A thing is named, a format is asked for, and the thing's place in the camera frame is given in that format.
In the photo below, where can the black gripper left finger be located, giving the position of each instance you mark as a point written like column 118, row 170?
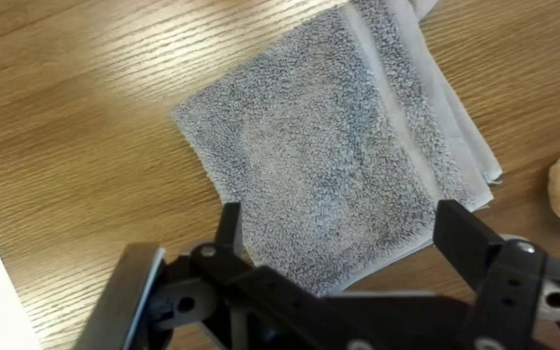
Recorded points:
column 242, row 292

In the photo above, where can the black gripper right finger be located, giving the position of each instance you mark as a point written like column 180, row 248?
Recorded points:
column 507, row 292

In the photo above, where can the grey terry towel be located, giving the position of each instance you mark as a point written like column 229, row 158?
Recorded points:
column 332, row 148

